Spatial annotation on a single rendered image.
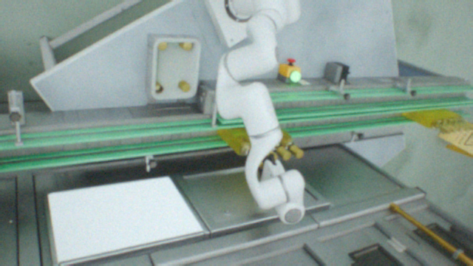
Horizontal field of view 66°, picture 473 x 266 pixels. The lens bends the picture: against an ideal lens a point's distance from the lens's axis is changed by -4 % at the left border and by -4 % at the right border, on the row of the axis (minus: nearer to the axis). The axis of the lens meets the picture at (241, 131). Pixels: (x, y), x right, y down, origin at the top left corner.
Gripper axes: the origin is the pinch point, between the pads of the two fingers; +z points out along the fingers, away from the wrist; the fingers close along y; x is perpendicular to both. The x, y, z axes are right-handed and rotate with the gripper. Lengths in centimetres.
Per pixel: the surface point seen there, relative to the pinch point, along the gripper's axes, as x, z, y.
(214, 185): 14.0, 6.8, -12.8
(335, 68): -47, 50, 23
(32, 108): 91, 79, -17
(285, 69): -20, 45, 22
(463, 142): -290, 173, -68
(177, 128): 27.7, 17.9, 3.8
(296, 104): -25.7, 38.5, 8.2
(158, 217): 34.7, -11.3, -12.9
